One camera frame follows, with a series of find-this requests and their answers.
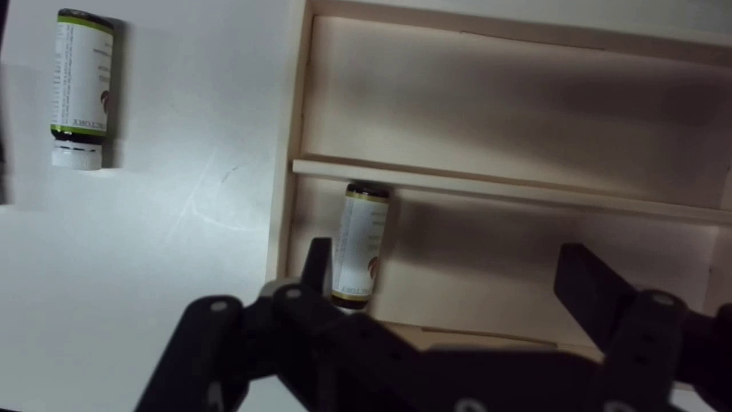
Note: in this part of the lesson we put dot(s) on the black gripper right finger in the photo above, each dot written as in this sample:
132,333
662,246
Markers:
650,340

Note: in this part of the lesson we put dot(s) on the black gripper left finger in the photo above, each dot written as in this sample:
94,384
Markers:
221,347

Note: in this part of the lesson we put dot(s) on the small white bottle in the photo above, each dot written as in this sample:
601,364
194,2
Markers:
357,243
80,88

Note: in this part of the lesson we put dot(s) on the wooden tray with compartments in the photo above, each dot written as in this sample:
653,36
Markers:
500,142

